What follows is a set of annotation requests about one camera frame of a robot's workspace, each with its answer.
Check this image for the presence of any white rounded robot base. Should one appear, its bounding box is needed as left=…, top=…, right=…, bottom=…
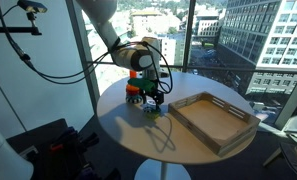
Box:
left=0, top=118, right=35, bottom=180

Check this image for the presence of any blue white striped ring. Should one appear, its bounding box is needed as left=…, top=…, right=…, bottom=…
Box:
left=125, top=94, right=144, bottom=105

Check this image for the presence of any yellow toy ring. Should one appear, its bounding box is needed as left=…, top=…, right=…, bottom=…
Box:
left=144, top=111, right=163, bottom=120

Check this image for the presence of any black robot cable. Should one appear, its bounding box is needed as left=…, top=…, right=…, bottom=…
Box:
left=0, top=0, right=174, bottom=95

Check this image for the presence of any wooden slatted tray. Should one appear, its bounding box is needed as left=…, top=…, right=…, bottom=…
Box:
left=167, top=91, right=262, bottom=158

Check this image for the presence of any red toy ring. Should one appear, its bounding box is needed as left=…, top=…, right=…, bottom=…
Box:
left=125, top=90, right=141, bottom=97

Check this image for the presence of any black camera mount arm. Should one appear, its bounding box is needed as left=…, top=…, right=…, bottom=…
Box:
left=0, top=11, right=43, bottom=37

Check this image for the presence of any blue grey stereo camera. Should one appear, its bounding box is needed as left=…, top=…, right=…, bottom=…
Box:
left=17, top=0, right=48, bottom=14

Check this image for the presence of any orange toy ring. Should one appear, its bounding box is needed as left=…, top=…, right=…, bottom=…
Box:
left=125, top=83, right=141, bottom=94

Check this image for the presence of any black equipment case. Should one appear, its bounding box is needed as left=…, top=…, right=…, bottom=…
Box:
left=6, top=118, right=71, bottom=171

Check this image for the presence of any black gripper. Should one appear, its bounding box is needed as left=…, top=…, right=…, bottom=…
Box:
left=138, top=88, right=165, bottom=109

